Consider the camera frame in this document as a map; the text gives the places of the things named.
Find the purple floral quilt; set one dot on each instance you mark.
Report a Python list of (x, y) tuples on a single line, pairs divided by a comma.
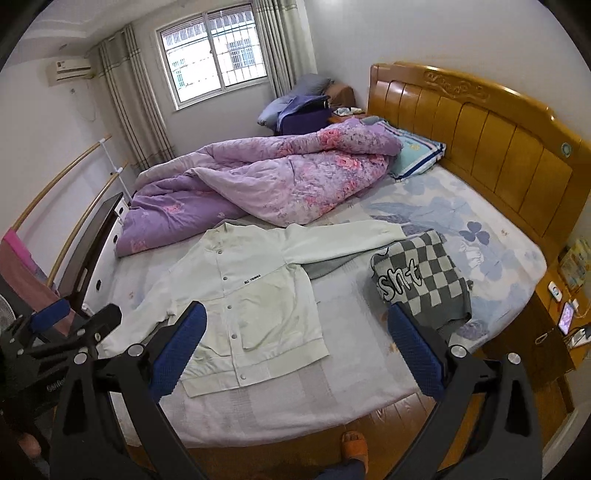
[(286, 184)]

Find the person's left hand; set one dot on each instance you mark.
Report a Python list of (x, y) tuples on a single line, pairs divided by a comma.
[(31, 444)]

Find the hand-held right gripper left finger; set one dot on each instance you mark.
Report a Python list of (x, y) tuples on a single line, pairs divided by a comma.
[(180, 350)]

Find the yellow printed box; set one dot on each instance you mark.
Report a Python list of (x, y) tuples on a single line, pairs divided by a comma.
[(577, 263)]

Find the wooden clothes rack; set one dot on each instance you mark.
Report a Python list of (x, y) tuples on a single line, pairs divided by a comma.
[(82, 157)]

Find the dark purple folded blanket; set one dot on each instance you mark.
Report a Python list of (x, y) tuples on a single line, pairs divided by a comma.
[(307, 121)]

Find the grey garment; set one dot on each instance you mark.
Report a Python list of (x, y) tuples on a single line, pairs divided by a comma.
[(330, 267)]

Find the brown furniture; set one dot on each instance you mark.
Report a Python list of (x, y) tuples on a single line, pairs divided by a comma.
[(342, 94)]

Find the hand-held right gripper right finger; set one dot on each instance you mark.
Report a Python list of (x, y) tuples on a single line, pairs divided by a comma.
[(415, 350)]

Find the white button jacket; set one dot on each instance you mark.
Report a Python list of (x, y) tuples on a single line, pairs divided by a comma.
[(258, 314)]

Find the pink towel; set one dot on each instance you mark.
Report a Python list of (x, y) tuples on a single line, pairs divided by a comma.
[(23, 267)]

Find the white air conditioner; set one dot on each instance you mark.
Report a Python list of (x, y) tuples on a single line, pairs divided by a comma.
[(69, 69)]

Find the wooden bed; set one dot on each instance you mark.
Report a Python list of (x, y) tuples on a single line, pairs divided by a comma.
[(485, 129)]

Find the blue striped pillow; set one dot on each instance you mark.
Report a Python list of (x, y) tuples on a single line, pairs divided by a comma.
[(415, 152)]

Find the person's leg in blue pants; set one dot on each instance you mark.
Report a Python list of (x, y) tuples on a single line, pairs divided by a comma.
[(344, 471)]

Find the barred window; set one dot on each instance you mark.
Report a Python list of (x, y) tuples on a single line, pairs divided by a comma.
[(207, 55)]

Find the striped beige curtain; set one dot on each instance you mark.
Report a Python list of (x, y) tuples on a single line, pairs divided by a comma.
[(286, 46), (134, 106)]

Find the dark cabinet with white drawers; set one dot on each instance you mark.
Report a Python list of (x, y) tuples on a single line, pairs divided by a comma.
[(87, 249)]

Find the grey white checkered sweater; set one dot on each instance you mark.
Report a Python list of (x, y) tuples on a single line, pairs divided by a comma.
[(425, 286)]

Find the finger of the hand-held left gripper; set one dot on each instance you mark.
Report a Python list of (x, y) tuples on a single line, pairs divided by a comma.
[(48, 316), (92, 325)]

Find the wooden nightstand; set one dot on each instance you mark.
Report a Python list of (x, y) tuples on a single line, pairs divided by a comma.
[(521, 341)]

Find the small white device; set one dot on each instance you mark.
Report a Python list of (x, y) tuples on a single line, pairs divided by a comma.
[(555, 290)]

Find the bed with pale sheet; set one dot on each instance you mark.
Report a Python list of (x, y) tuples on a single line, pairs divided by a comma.
[(351, 323)]

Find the white electric fan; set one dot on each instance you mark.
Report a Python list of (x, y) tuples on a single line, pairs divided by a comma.
[(7, 311)]

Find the person's foot in orange slipper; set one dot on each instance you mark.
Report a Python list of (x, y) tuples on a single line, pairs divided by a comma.
[(354, 445)]

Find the smartphone with lit screen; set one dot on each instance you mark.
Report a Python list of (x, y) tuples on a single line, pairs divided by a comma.
[(567, 319)]

